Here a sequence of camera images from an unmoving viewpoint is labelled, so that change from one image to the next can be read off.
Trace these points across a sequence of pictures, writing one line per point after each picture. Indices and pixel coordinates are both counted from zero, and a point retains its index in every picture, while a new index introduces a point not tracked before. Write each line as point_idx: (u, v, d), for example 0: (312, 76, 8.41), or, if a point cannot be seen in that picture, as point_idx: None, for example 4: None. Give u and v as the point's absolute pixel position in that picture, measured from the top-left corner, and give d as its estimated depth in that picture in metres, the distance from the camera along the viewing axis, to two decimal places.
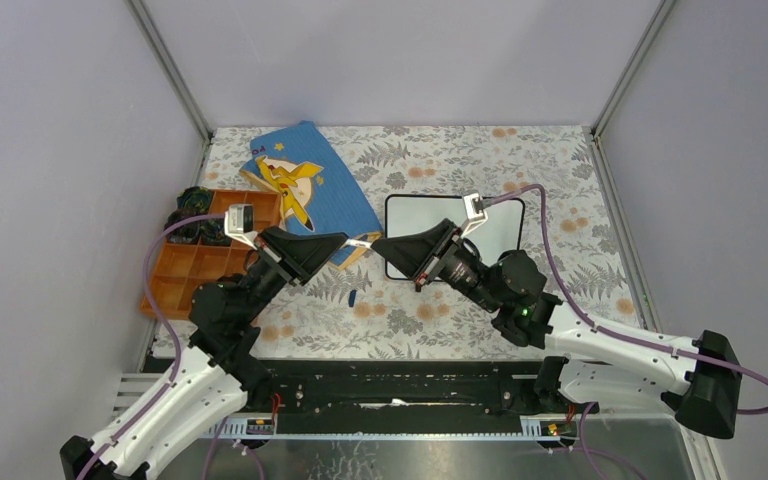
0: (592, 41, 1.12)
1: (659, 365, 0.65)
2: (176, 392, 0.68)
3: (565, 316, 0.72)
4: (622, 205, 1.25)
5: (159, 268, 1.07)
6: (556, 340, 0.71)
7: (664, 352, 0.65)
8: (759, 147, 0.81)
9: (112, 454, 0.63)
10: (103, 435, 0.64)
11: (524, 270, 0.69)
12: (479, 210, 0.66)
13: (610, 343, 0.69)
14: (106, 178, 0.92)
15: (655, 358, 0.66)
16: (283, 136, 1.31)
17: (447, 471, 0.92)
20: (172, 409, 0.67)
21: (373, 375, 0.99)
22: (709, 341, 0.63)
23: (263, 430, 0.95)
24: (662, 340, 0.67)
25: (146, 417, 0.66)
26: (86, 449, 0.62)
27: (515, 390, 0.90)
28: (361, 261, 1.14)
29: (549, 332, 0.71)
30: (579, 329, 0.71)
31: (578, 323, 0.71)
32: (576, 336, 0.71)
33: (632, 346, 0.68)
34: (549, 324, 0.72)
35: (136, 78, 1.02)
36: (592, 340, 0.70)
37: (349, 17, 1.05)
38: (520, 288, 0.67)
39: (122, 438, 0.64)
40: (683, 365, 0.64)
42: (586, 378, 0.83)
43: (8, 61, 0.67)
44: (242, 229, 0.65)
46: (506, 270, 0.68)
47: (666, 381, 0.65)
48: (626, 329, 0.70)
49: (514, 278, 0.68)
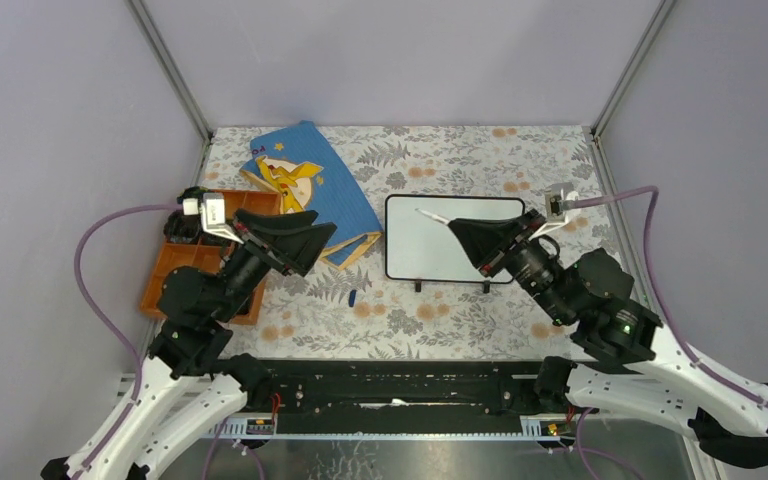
0: (593, 40, 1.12)
1: (749, 414, 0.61)
2: (142, 409, 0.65)
3: (664, 341, 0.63)
4: (622, 205, 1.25)
5: (159, 268, 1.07)
6: (651, 365, 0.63)
7: (755, 402, 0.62)
8: (759, 147, 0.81)
9: (89, 479, 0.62)
10: (76, 460, 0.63)
11: (607, 272, 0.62)
12: (557, 211, 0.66)
13: (704, 381, 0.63)
14: (106, 178, 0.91)
15: (743, 406, 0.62)
16: (283, 136, 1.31)
17: (447, 471, 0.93)
20: (143, 423, 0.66)
21: (373, 376, 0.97)
22: None
23: (263, 430, 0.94)
24: (749, 386, 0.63)
25: (116, 437, 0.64)
26: (63, 475, 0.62)
27: (515, 390, 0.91)
28: (361, 261, 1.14)
29: (651, 358, 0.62)
30: (679, 361, 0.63)
31: (679, 354, 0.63)
32: (674, 369, 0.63)
33: (726, 387, 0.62)
34: (652, 349, 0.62)
35: (136, 77, 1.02)
36: (691, 376, 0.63)
37: (350, 16, 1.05)
38: (602, 291, 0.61)
39: (95, 462, 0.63)
40: (767, 417, 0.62)
42: (599, 387, 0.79)
43: (7, 59, 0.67)
44: (220, 222, 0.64)
46: (584, 271, 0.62)
47: (740, 426, 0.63)
48: (717, 367, 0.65)
49: (594, 282, 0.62)
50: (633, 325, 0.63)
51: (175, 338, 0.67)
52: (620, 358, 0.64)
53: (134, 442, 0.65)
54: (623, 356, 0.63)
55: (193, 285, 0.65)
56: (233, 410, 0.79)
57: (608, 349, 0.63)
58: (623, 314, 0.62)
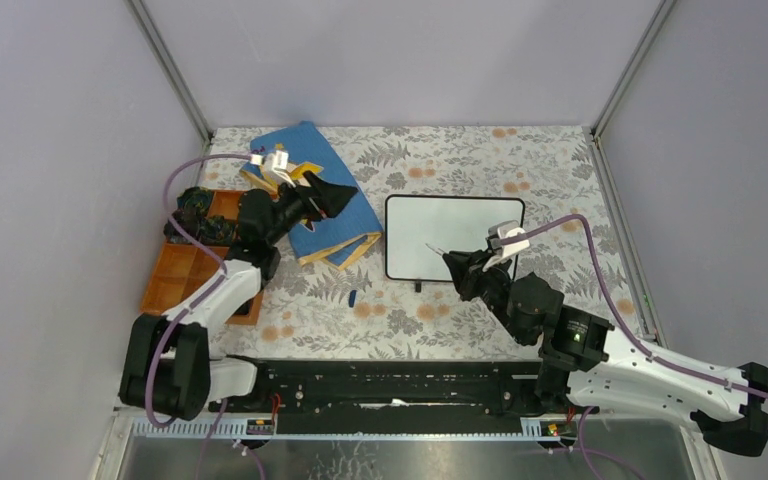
0: (592, 40, 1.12)
1: (715, 398, 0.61)
2: (231, 282, 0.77)
3: (619, 343, 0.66)
4: (622, 205, 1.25)
5: (159, 268, 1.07)
6: (608, 366, 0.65)
7: (719, 384, 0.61)
8: (758, 146, 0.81)
9: (192, 318, 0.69)
10: (176, 307, 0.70)
11: (536, 290, 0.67)
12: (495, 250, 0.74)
13: (666, 374, 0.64)
14: (106, 178, 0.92)
15: (709, 391, 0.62)
16: (284, 137, 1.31)
17: (448, 471, 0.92)
20: (231, 296, 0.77)
21: (373, 376, 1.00)
22: (758, 373, 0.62)
23: (263, 430, 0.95)
24: (713, 371, 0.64)
25: (214, 297, 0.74)
26: (163, 319, 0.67)
27: (515, 390, 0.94)
28: (361, 261, 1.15)
29: (605, 359, 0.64)
30: (634, 358, 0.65)
31: (633, 351, 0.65)
32: (632, 366, 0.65)
33: (683, 374, 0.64)
34: (605, 350, 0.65)
35: (135, 78, 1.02)
36: (646, 369, 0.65)
37: (350, 16, 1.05)
38: (533, 308, 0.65)
39: (197, 308, 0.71)
40: (736, 398, 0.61)
42: (599, 386, 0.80)
43: (8, 60, 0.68)
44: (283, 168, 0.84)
46: (514, 294, 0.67)
47: (715, 411, 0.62)
48: (679, 359, 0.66)
49: (525, 301, 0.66)
50: (585, 333, 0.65)
51: (244, 252, 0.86)
52: (584, 366, 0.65)
53: (224, 310, 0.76)
54: (584, 362, 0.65)
55: (262, 203, 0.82)
56: (238, 392, 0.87)
57: (565, 359, 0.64)
58: (573, 324, 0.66)
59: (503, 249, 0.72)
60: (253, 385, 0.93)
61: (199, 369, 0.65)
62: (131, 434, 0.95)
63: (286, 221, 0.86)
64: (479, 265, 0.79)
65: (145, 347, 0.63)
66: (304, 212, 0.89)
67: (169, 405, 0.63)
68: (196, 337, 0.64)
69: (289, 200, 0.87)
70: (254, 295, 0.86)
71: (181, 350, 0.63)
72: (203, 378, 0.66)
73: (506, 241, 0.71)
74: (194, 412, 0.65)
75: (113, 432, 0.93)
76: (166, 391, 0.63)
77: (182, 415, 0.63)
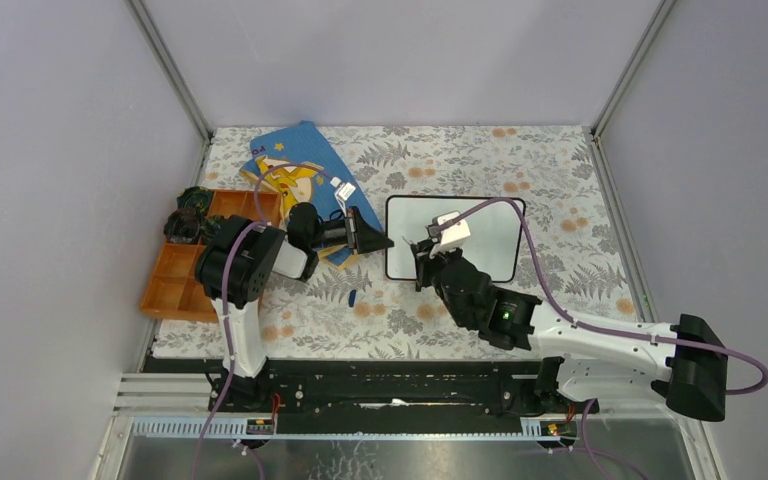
0: (592, 40, 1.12)
1: (640, 354, 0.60)
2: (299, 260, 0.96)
3: (545, 313, 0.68)
4: (622, 205, 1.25)
5: (159, 268, 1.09)
6: (535, 340, 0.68)
7: (643, 340, 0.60)
8: (757, 147, 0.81)
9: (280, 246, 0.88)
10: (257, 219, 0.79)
11: (462, 272, 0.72)
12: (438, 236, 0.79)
13: (588, 336, 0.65)
14: (106, 177, 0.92)
15: (635, 348, 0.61)
16: (284, 137, 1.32)
17: (447, 471, 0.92)
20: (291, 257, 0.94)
21: (373, 376, 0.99)
22: (689, 325, 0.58)
23: (263, 430, 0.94)
24: (642, 329, 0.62)
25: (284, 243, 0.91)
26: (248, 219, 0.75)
27: (515, 390, 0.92)
28: (361, 261, 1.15)
29: (530, 332, 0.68)
30: (559, 327, 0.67)
31: (558, 320, 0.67)
32: (556, 334, 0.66)
33: (610, 336, 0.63)
34: (530, 324, 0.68)
35: (135, 76, 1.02)
36: (571, 337, 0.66)
37: (350, 16, 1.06)
38: (459, 288, 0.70)
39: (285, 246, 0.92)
40: (663, 351, 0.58)
42: (580, 375, 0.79)
43: (8, 61, 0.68)
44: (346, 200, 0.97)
46: (444, 277, 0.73)
47: (652, 371, 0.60)
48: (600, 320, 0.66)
49: (452, 282, 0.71)
50: (515, 309, 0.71)
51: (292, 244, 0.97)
52: (520, 344, 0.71)
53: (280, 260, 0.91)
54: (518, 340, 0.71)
55: (308, 214, 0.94)
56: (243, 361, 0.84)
57: (501, 338, 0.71)
58: (506, 303, 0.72)
59: (446, 236, 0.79)
60: (253, 384, 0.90)
61: (266, 262, 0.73)
62: (131, 434, 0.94)
63: (326, 239, 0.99)
64: (426, 250, 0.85)
65: (232, 230, 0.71)
66: (342, 240, 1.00)
67: (237, 283, 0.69)
68: (276, 235, 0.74)
69: (337, 225, 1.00)
70: (293, 276, 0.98)
71: (264, 243, 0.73)
72: (263, 273, 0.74)
73: (442, 228, 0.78)
74: (246, 303, 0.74)
75: (113, 432, 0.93)
76: (238, 273, 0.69)
77: (245, 294, 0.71)
